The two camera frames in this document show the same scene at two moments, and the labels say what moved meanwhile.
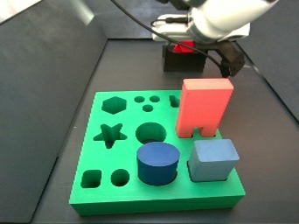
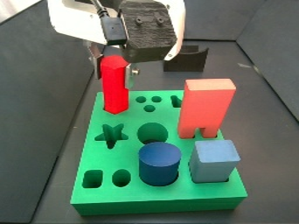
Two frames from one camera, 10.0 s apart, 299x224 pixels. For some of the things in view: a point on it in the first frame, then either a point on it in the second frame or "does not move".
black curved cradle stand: [182, 62] does not move
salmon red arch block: [203, 103] does not move
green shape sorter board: [125, 120] does not move
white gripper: [172, 26] -> [79, 20]
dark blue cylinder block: [156, 163] does not move
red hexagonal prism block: [182, 49] -> [116, 94]
